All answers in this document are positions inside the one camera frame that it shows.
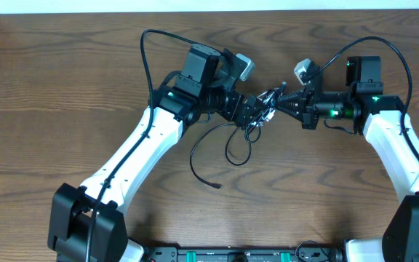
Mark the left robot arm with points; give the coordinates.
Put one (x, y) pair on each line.
(87, 223)

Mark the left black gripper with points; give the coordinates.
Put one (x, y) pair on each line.
(233, 112)

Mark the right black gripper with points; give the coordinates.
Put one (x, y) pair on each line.
(305, 110)

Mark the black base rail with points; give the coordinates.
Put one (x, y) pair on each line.
(308, 252)

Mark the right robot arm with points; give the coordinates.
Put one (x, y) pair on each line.
(381, 119)

